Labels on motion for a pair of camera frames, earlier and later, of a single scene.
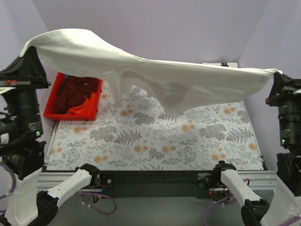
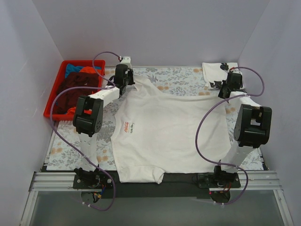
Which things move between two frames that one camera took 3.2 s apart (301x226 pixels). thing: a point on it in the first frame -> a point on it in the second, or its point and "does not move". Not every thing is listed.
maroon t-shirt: [71, 92] does not move
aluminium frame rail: [48, 179] does not move
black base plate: [156, 184] does not move
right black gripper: [284, 95] -> [224, 90]
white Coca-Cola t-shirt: [171, 85] -> [153, 134]
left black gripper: [26, 83] -> [127, 82]
